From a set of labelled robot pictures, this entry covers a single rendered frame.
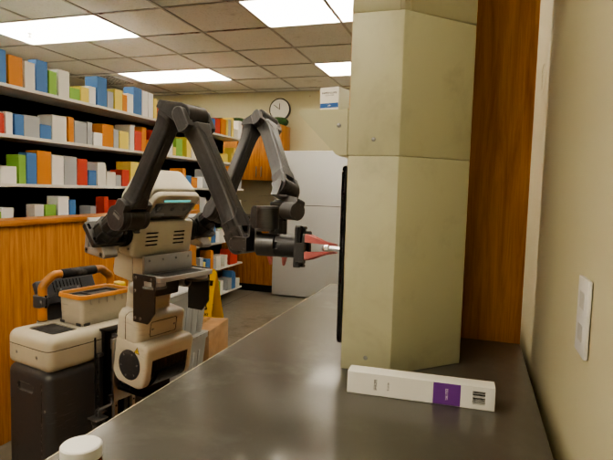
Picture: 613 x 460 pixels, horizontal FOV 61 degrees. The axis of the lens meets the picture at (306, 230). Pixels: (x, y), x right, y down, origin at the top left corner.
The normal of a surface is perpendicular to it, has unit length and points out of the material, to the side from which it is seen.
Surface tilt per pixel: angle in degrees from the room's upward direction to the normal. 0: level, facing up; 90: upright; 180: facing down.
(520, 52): 90
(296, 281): 90
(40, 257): 90
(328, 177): 90
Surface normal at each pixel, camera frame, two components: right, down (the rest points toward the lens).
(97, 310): 0.85, 0.11
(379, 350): -0.31, 0.07
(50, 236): 0.95, 0.05
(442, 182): 0.45, 0.08
